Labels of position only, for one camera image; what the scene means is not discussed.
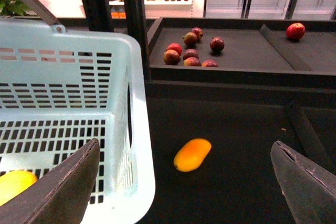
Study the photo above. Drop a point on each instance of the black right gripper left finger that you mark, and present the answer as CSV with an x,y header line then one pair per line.
x,y
60,196

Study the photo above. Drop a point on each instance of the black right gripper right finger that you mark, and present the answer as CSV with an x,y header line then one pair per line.
x,y
308,188

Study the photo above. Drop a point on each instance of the yellow lemon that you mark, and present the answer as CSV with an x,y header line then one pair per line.
x,y
15,182

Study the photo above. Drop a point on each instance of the light blue plastic basket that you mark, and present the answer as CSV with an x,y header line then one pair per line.
x,y
60,88

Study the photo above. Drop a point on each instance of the yellow mango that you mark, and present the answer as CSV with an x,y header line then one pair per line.
x,y
192,154

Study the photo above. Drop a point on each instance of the dark red mango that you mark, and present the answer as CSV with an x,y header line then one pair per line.
x,y
217,44

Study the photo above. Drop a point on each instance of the black display shelf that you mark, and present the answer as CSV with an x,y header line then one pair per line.
x,y
261,88

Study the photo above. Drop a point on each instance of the red apple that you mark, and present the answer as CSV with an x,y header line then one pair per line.
x,y
295,31

